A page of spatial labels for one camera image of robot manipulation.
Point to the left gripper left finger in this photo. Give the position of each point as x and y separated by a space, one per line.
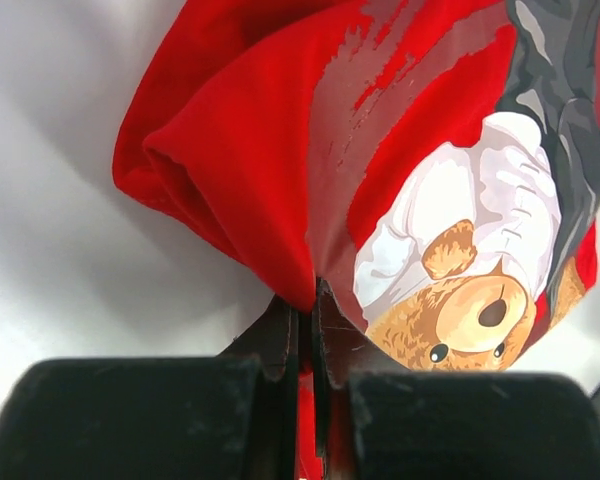
231 416

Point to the red t shirt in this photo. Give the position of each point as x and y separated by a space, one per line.
436 163

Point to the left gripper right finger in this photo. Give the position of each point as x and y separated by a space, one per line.
377 420

